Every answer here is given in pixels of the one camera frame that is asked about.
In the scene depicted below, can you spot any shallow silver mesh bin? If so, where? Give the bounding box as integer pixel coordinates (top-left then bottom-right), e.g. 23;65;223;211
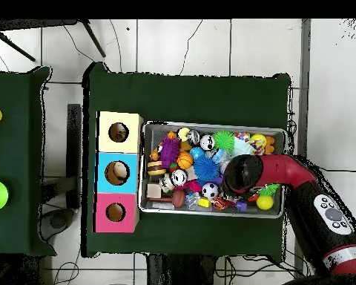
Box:
137;119;288;220

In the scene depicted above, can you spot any wooden box with three holes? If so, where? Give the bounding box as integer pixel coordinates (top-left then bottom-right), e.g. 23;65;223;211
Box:
92;110;145;235

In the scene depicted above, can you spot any orange toy basketball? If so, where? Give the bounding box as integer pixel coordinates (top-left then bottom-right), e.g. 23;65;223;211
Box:
177;151;194;170

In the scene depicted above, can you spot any purple spiky rubber toy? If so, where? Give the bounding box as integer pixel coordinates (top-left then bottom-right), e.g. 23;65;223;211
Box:
159;135;181;169

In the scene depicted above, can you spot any red soda can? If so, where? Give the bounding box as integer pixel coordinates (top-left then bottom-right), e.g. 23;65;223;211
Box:
170;168;188;187

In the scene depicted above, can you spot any toy hamburger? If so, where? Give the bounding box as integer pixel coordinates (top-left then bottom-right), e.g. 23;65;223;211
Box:
147;160;168;177

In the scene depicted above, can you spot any blue spiky rubber ball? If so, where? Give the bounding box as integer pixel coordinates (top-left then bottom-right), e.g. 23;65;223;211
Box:
193;154;223;183

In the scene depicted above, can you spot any green spiky rubber ball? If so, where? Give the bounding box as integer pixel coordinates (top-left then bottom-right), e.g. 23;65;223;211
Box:
212;129;236;151

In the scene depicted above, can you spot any beige ball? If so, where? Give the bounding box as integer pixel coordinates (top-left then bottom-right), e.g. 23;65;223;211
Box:
111;162;128;181

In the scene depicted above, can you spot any dark green tablecloth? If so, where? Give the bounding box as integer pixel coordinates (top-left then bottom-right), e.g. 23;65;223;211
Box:
0;65;58;257
81;61;292;263

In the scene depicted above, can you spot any tiger plush toy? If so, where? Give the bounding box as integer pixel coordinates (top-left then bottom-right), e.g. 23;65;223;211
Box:
211;197;235;211

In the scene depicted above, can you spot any mint green cloth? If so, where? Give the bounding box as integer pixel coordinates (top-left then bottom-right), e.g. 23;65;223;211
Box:
232;137;256;157

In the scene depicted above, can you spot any polka dot cloth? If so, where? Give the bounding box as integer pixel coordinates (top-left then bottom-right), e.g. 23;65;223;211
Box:
234;131;268;155

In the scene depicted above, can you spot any black metal stand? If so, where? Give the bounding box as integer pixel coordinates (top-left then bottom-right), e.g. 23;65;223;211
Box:
0;19;107;62

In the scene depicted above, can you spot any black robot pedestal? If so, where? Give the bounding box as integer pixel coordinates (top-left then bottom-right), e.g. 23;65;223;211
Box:
146;253;217;285

